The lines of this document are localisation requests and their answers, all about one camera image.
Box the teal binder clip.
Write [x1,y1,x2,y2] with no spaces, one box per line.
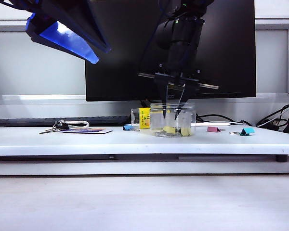
[229,128,254,137]

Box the white desk riser board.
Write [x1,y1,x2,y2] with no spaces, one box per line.
[0,125,289,161]

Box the white slim bar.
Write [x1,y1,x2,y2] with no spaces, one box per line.
[195,121,232,128]

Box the black computer monitor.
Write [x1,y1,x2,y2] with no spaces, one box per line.
[83,0,257,103]

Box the pink binder clip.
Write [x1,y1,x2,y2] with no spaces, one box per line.
[206,127,226,134]

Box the blue binder clip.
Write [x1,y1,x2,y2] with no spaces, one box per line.
[122,124,141,132]

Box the white rope key loop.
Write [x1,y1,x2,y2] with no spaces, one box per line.
[62,121,90,129]

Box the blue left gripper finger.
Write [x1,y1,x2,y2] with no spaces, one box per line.
[25,13,100,65]
[47,0,112,54]

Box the bunch of metal keys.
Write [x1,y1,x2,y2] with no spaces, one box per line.
[39,119,68,135]

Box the black keyboard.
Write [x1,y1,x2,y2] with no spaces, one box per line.
[0,116,131,128]

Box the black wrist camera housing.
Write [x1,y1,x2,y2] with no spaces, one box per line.
[156,20,174,50]

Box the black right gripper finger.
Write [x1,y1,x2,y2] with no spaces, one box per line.
[156,80,170,119]
[174,83,198,120]

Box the black cable bundle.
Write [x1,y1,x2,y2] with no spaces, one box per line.
[255,101,289,128]

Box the yellow printed carton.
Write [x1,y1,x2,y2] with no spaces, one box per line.
[139,107,152,131]

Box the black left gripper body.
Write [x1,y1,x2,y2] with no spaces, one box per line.
[12,0,58,33]

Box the grey aluminium partition frame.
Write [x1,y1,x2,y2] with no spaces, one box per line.
[0,14,289,106]

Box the round transparent plastic jar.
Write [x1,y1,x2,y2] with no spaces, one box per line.
[150,102,196,138]

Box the colourful printed card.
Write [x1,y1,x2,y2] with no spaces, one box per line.
[59,128,113,135]

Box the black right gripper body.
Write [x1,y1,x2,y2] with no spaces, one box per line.
[137,39,220,91]

